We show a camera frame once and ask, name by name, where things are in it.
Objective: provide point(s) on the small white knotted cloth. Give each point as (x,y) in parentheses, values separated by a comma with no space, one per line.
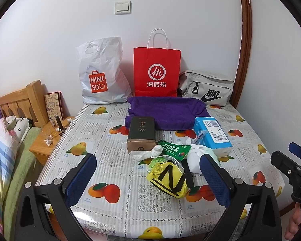
(143,154)

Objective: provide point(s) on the red Haidilao paper bag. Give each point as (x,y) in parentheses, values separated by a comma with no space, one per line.
(156,70)

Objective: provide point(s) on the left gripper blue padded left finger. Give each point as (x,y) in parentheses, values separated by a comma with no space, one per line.
(78,178)

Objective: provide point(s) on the blue tissue pack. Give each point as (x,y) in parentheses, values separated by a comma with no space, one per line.
(210,134)

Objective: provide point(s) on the white mint glove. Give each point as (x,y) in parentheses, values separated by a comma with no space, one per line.
(194,155)

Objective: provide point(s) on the striped pillow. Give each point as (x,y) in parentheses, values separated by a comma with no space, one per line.
(8,153)

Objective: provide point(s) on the white wall switch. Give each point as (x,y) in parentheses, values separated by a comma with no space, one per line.
(123,8)

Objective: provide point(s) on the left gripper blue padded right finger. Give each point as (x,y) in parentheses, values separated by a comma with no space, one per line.
(218,179)

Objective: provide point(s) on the wooden nightstand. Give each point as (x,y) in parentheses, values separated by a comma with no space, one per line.
(46,141)

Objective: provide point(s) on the white spotted plush toy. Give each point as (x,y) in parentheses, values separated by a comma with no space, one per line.
(18,126)

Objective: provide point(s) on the white Miniso plastic bag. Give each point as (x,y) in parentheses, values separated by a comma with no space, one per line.
(101,79)

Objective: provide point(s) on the yellow black pouch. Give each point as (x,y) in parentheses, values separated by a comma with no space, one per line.
(169,179)

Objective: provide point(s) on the brown wooden door frame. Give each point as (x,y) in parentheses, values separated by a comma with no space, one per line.
(245,51)

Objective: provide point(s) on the purple towel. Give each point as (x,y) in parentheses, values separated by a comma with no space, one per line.
(169,113)

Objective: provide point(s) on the fruit print tablecloth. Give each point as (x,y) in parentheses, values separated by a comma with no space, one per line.
(121,200)

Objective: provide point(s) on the grey Nike waist bag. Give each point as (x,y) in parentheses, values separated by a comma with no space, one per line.
(209,87)

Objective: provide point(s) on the dark green tea box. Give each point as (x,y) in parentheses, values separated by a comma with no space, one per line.
(141,135)

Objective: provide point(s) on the wooden bed headboard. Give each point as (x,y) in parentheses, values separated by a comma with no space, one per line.
(27,102)

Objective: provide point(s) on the green bed sheet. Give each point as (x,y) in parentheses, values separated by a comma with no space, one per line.
(27,169)

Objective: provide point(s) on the person's right hand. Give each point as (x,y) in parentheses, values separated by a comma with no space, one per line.
(293,230)

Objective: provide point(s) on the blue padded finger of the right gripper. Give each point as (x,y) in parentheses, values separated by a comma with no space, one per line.
(295,149)

